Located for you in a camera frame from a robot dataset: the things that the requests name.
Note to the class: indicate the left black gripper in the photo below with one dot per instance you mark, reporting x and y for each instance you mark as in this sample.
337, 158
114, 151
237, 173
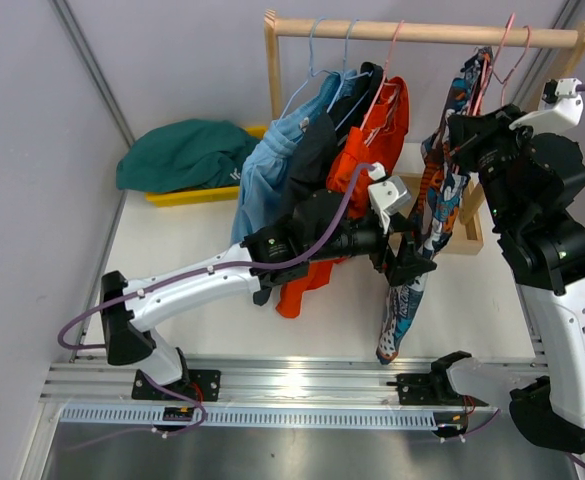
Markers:
405, 266

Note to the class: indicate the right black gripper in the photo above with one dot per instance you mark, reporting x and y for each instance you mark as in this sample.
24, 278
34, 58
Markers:
469, 134

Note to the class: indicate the patterned colourful shorts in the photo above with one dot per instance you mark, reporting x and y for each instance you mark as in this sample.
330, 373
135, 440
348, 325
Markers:
438, 202

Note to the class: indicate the pink hanger patterned shorts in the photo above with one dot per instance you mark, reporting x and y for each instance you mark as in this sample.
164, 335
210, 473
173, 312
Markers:
492, 65

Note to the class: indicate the dark green shorts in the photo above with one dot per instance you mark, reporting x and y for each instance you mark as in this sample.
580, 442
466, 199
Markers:
190, 154

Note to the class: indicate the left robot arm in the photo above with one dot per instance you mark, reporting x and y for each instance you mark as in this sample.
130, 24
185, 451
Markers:
317, 230

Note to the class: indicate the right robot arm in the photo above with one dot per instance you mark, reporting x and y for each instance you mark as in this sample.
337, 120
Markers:
530, 176

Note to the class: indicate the dark navy shorts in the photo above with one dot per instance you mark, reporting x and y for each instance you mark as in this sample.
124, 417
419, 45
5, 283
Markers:
310, 164

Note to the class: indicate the blue hanger navy shorts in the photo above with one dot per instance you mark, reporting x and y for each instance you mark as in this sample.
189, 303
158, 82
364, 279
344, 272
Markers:
337, 80

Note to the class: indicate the blue hanger light shorts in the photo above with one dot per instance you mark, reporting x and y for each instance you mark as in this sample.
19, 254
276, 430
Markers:
311, 72

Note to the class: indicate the yellow plastic bin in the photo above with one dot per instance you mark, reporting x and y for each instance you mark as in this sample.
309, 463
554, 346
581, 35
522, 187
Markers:
193, 196

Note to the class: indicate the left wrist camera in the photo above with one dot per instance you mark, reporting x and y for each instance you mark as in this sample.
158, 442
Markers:
389, 192

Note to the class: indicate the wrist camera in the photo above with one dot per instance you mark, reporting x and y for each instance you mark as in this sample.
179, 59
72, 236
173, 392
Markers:
559, 110
389, 192

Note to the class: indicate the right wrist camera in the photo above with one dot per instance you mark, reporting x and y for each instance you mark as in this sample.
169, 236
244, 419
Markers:
559, 110

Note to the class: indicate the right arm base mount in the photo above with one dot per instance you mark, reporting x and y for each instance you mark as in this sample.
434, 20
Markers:
421, 389

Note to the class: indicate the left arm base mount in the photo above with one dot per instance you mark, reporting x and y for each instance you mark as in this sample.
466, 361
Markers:
203, 385

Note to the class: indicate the aluminium rail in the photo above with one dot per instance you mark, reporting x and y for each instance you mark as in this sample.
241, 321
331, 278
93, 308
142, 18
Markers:
288, 382

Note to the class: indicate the slotted cable duct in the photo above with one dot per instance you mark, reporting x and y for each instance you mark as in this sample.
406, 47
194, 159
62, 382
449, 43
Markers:
381, 419

